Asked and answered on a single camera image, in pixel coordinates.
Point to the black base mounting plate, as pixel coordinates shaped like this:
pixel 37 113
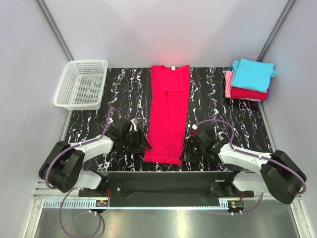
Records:
pixel 166 200

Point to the aluminium extrusion rail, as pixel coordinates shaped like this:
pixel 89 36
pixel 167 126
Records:
pixel 218 188

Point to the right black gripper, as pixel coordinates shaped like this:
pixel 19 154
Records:
pixel 184 156

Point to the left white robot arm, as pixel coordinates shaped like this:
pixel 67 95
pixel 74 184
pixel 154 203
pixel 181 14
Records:
pixel 62 169

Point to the red t-shirt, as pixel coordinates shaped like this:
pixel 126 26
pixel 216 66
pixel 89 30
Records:
pixel 239 93
pixel 169 111

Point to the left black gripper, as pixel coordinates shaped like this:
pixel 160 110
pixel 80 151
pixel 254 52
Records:
pixel 139 143

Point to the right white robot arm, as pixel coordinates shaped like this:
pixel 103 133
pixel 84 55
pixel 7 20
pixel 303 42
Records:
pixel 273 173

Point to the white plastic perforated basket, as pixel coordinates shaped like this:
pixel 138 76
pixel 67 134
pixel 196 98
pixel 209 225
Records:
pixel 81 85

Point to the folded cyan t-shirt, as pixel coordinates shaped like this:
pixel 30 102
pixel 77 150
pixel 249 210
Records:
pixel 252 75

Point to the folded red t-shirt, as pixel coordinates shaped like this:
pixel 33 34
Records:
pixel 239 93

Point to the black marbled table mat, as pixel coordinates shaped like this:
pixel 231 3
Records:
pixel 128 90

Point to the folded pink t-shirt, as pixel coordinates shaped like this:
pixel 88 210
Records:
pixel 228 81

